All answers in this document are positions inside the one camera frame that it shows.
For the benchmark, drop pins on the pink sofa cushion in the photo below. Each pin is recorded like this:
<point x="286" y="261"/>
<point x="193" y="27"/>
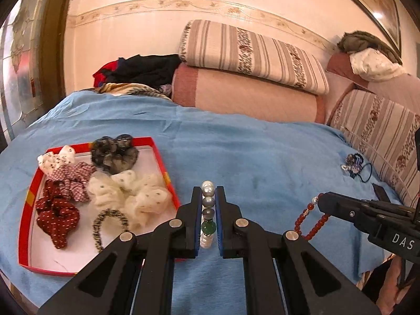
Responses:
<point x="403" y="88"/>

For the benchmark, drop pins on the pink patterned scrunchie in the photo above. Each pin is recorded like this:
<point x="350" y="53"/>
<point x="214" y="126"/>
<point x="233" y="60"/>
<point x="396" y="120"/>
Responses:
<point x="75" y="178"/>

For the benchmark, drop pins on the white dotted cloth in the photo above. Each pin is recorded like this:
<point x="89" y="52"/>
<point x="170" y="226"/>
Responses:
<point x="370" y="64"/>

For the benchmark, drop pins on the striped floral seat cushion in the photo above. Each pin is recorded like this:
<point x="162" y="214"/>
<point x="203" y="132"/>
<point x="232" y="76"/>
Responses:
<point x="377" y="128"/>

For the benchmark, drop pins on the brown door frame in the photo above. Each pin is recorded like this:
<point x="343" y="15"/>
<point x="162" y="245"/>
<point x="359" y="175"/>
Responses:
<point x="55" y="55"/>

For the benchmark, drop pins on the cream dotted scrunchie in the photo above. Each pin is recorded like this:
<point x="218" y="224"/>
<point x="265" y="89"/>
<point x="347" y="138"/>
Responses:
<point x="105" y="192"/>
<point x="147" y="203"/>

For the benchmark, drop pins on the dark red dotted scrunchie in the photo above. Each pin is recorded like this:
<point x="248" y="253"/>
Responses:
<point x="57" y="216"/>

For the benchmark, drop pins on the white black-dotted scrunchie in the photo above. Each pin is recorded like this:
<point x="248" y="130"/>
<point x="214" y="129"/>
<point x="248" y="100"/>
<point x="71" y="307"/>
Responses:
<point x="54" y="160"/>

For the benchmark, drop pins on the grey black sheer scrunchie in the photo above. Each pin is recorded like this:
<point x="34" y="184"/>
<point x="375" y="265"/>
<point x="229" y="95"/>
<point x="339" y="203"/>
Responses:
<point x="115" y="157"/>

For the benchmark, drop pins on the red cardboard box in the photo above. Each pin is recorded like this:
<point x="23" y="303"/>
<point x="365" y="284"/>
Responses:
<point x="151" y="159"/>

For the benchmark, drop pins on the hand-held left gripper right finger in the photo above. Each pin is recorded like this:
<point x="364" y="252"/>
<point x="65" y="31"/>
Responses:
<point x="220" y="226"/>

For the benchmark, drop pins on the olive and white bedding pile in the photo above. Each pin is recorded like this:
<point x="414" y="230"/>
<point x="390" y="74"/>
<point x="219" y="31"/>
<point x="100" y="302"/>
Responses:
<point x="357" y="39"/>

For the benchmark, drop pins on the light blue blanket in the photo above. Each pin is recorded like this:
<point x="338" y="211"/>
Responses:
<point x="246" y="144"/>

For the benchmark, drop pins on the long striped floral cushion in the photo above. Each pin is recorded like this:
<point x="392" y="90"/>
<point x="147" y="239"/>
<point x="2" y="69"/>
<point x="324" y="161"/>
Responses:
<point x="256" y="52"/>

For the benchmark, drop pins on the stained glass door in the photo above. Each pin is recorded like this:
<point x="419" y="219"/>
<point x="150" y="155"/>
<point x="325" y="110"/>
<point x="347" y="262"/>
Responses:
<point x="23" y="72"/>

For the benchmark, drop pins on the pink bolster cushion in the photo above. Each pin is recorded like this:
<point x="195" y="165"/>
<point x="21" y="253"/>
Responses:
<point x="246" y="95"/>

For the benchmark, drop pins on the person's right forearm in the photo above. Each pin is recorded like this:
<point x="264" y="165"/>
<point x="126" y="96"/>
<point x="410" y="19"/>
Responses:
<point x="407" y="279"/>

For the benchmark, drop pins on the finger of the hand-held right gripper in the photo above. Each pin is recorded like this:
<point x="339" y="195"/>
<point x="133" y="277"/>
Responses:
<point x="380" y="193"/>
<point x="344" y="208"/>

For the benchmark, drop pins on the patterned satin scarf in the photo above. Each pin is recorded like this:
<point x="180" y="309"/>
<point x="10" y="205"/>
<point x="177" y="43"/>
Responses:
<point x="124" y="88"/>

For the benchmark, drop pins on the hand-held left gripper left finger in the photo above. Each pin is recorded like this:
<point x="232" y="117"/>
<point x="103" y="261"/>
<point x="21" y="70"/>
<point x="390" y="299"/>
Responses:
<point x="197" y="223"/>

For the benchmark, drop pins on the dark clothes pile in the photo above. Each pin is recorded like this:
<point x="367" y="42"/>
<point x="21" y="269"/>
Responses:
<point x="147" y="67"/>

